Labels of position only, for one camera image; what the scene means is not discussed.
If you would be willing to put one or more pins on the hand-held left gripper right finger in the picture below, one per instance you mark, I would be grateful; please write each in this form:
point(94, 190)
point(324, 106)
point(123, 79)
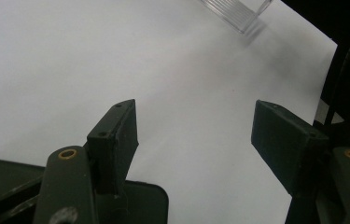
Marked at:
point(287, 146)

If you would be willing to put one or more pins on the clear plastic ribbed tray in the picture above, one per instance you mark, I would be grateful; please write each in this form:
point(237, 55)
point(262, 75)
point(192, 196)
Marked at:
point(238, 12)

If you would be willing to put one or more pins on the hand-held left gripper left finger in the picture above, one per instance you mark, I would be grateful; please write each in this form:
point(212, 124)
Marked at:
point(113, 146)

